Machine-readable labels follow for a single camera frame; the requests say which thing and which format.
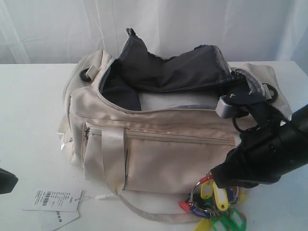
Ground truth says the white brand hang tag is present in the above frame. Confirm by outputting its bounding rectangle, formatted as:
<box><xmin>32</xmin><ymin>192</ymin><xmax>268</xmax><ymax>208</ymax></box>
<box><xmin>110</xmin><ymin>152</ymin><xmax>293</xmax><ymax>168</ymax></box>
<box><xmin>41</xmin><ymin>211</ymin><xmax>79</xmax><ymax>231</ymax></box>

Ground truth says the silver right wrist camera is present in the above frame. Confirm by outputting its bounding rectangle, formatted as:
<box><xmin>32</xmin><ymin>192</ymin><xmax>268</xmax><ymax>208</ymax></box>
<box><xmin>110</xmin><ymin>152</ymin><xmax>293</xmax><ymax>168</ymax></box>
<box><xmin>215</xmin><ymin>84</ymin><xmax>270</xmax><ymax>123</ymax></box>

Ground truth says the cream satin duffel bag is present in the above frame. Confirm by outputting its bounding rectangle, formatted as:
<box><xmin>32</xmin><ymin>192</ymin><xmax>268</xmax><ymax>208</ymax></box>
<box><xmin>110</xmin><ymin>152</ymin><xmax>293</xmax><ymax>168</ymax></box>
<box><xmin>57</xmin><ymin>28</ymin><xmax>293</xmax><ymax>223</ymax></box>

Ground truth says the white barcode hang tag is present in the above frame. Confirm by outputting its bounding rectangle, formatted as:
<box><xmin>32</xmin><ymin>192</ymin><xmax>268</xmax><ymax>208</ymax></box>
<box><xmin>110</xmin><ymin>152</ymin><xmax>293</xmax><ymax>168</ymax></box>
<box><xmin>23</xmin><ymin>189</ymin><xmax>82</xmax><ymax>212</ymax></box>

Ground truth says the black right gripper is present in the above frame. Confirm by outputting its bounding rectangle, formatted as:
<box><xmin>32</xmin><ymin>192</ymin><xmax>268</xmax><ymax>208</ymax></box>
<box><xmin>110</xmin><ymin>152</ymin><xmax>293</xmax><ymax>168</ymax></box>
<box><xmin>210</xmin><ymin>103</ymin><xmax>294</xmax><ymax>189</ymax></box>

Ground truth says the colourful key tag bunch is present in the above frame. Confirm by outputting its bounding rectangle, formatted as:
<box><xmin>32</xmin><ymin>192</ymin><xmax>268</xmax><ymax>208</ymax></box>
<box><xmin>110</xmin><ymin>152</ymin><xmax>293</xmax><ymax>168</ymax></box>
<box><xmin>179</xmin><ymin>173</ymin><xmax>247</xmax><ymax>231</ymax></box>

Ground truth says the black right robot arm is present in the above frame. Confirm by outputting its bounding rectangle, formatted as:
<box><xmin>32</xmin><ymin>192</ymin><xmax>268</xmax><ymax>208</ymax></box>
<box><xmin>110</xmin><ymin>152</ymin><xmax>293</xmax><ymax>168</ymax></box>
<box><xmin>210</xmin><ymin>104</ymin><xmax>308</xmax><ymax>188</ymax></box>

